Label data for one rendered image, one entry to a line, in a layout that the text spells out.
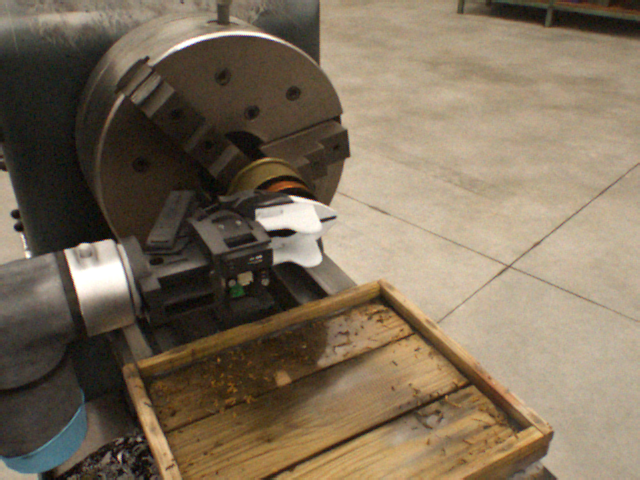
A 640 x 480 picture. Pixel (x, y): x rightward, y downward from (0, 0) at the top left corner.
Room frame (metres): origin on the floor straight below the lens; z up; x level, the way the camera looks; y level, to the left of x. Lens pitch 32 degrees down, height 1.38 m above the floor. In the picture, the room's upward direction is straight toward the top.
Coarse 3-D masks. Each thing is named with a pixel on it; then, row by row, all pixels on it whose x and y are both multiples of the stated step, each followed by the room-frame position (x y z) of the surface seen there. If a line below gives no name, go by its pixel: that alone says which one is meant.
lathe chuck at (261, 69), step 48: (144, 48) 0.65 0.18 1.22; (192, 48) 0.63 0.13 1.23; (240, 48) 0.66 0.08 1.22; (288, 48) 0.68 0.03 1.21; (96, 96) 0.64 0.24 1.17; (192, 96) 0.63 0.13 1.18; (240, 96) 0.65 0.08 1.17; (288, 96) 0.68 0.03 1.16; (336, 96) 0.72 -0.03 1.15; (96, 144) 0.59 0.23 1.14; (144, 144) 0.60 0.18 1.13; (96, 192) 0.58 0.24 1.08; (144, 192) 0.60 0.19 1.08; (144, 240) 0.59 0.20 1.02
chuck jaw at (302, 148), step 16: (320, 128) 0.69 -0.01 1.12; (336, 128) 0.68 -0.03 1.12; (256, 144) 0.67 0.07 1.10; (272, 144) 0.66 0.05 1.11; (288, 144) 0.66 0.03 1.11; (304, 144) 0.65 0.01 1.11; (320, 144) 0.65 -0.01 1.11; (336, 144) 0.67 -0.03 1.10; (256, 160) 0.69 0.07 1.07; (288, 160) 0.62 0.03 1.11; (304, 160) 0.61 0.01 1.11; (320, 160) 0.64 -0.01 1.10; (336, 160) 0.67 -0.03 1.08; (304, 176) 0.60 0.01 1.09; (320, 176) 0.64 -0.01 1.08
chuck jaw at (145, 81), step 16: (144, 64) 0.63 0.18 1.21; (144, 80) 0.61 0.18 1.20; (160, 80) 0.61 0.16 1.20; (128, 96) 0.60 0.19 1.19; (144, 96) 0.61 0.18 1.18; (160, 96) 0.59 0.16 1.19; (176, 96) 0.58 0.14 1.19; (144, 112) 0.58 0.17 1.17; (160, 112) 0.57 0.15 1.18; (176, 112) 0.58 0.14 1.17; (192, 112) 0.59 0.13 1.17; (176, 128) 0.58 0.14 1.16; (192, 128) 0.59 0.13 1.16; (208, 128) 0.58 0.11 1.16; (192, 144) 0.57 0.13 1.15; (208, 144) 0.58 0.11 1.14; (224, 144) 0.58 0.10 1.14; (208, 160) 0.57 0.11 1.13; (224, 160) 0.57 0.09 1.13; (240, 160) 0.57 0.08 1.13; (224, 176) 0.56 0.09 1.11
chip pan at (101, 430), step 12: (108, 396) 0.80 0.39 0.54; (96, 408) 0.77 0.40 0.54; (108, 408) 0.77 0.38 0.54; (120, 408) 0.77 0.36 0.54; (96, 420) 0.75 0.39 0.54; (108, 420) 0.75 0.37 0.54; (120, 420) 0.75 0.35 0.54; (132, 420) 0.74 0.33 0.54; (96, 432) 0.72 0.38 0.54; (108, 432) 0.72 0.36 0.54; (120, 432) 0.72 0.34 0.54; (84, 444) 0.69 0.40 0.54; (96, 444) 0.69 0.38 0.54; (72, 456) 0.67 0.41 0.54; (84, 456) 0.67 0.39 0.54; (60, 468) 0.65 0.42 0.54
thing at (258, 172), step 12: (252, 168) 0.57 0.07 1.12; (264, 168) 0.56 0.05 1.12; (276, 168) 0.56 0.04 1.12; (288, 168) 0.58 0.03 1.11; (240, 180) 0.56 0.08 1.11; (252, 180) 0.55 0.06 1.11; (264, 180) 0.54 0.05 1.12; (276, 180) 0.55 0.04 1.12; (288, 180) 0.55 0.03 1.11; (300, 180) 0.56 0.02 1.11; (228, 192) 0.55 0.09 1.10; (288, 192) 0.52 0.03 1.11; (300, 192) 0.53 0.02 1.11
